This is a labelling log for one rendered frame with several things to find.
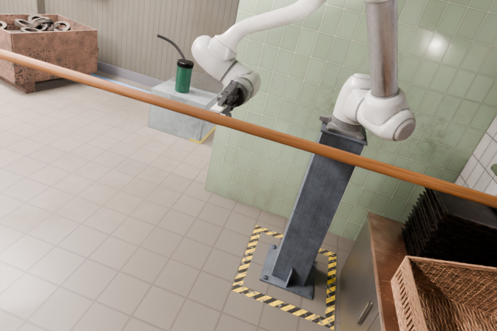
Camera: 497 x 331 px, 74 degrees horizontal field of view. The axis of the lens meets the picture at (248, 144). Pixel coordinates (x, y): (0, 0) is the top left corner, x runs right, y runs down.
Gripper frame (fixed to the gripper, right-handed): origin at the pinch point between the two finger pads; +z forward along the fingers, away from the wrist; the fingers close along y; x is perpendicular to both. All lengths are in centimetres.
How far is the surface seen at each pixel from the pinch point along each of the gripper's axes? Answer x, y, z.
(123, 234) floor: 59, 119, -51
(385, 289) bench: -76, 62, -19
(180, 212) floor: 37, 120, -86
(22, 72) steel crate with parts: 249, 97, -175
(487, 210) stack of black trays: -111, 31, -51
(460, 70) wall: -100, -13, -121
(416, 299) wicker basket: -79, 48, -5
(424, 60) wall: -80, -14, -121
